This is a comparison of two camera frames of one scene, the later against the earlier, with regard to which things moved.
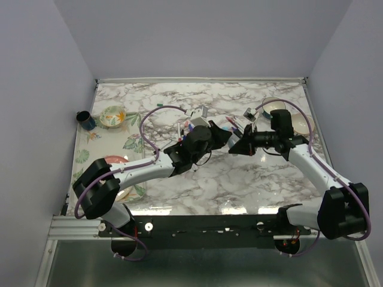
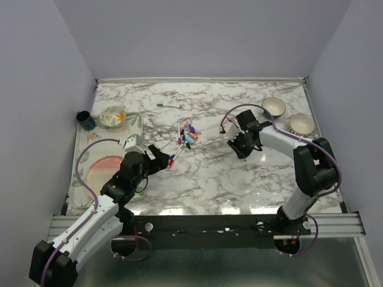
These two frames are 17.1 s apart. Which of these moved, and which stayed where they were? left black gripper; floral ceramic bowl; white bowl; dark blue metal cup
Moved: left black gripper
Stayed: white bowl; floral ceramic bowl; dark blue metal cup
